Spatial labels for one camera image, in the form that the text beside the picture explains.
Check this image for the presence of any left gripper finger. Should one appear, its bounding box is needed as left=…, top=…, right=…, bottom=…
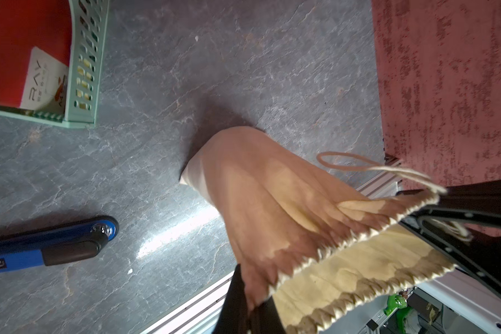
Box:
left=213, top=264, right=286, bottom=334

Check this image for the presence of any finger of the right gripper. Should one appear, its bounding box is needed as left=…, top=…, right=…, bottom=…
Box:
left=399, top=180, right=501, bottom=299

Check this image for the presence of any beige drawstring cloth bag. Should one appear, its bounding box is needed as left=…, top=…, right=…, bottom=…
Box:
left=180, top=127, right=455, bottom=333

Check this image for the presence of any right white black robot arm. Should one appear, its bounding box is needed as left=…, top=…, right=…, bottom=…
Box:
left=400, top=180, right=501, bottom=333

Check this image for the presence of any blue black stapler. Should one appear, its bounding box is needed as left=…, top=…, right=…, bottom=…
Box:
left=0, top=216, right=119, bottom=273

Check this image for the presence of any green plastic file rack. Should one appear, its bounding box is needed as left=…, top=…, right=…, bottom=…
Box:
left=0, top=1, right=109, bottom=129

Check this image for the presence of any red folder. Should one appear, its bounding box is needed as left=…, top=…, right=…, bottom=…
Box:
left=0, top=1, right=72, bottom=115

